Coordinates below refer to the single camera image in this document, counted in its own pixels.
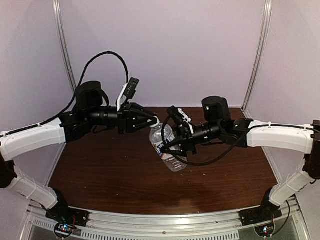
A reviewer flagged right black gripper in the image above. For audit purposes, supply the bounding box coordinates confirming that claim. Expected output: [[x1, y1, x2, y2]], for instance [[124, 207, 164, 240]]
[[159, 121, 223, 157]]

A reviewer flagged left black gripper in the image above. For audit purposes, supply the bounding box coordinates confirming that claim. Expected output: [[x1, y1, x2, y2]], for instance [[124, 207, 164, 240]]
[[85, 101, 158, 135]]

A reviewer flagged white water bottle cap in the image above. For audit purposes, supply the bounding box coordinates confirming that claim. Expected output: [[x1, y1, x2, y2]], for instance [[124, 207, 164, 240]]
[[150, 116, 161, 128]]

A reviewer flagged clear water bottle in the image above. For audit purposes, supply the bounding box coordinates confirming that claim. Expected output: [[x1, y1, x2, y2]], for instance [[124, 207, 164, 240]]
[[149, 119, 188, 173]]

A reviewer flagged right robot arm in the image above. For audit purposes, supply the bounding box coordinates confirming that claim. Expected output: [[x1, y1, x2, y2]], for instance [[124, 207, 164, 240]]
[[160, 96, 320, 221]]

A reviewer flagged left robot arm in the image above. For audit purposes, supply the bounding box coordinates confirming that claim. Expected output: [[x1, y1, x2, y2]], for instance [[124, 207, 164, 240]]
[[0, 78, 159, 222]]

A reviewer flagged right circuit board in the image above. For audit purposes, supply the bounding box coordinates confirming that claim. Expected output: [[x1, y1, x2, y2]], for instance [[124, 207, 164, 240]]
[[254, 223, 275, 238]]

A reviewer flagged circuit board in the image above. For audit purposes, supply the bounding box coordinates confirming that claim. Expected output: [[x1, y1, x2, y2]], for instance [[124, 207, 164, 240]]
[[254, 223, 275, 238], [53, 223, 75, 238]]

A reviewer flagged left circuit board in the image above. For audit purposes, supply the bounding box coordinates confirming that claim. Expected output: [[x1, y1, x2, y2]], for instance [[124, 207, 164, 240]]
[[53, 223, 75, 238]]

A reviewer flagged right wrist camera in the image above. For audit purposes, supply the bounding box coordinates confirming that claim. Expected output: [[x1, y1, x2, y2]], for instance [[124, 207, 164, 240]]
[[174, 108, 194, 135]]

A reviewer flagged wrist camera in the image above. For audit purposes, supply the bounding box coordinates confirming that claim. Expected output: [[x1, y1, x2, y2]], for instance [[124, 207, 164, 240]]
[[116, 77, 140, 112], [174, 108, 194, 135]]

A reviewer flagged right black braided cable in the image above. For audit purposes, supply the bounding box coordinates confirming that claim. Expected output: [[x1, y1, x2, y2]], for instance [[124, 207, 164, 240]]
[[161, 117, 316, 167]]

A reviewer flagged black braided cable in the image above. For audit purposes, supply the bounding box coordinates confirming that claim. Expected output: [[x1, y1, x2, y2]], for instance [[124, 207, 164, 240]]
[[161, 117, 316, 167], [0, 51, 131, 137]]

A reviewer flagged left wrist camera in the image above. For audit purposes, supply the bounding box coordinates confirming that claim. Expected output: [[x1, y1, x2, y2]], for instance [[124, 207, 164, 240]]
[[116, 77, 140, 112]]

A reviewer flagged left black braided cable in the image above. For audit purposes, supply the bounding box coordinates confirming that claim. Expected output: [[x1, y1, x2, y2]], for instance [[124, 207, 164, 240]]
[[0, 51, 131, 137]]

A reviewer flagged right aluminium frame post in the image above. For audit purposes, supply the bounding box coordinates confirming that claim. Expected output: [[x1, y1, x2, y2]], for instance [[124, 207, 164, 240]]
[[241, 0, 273, 112]]

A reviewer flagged aluminium frame post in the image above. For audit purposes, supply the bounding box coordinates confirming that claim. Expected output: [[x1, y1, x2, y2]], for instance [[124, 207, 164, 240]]
[[241, 0, 273, 112], [52, 0, 77, 93]]

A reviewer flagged front aluminium rail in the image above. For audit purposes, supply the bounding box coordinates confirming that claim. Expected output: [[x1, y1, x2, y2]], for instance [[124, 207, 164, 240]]
[[18, 198, 311, 240]]

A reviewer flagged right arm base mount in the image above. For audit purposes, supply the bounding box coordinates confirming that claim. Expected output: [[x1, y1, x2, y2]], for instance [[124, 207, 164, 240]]
[[238, 188, 282, 226]]

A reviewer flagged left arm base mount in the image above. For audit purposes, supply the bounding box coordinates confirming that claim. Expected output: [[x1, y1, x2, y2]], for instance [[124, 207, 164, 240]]
[[43, 188, 89, 227]]

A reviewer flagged left aluminium frame post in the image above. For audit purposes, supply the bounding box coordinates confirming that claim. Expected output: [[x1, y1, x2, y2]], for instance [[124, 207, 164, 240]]
[[52, 0, 77, 93]]

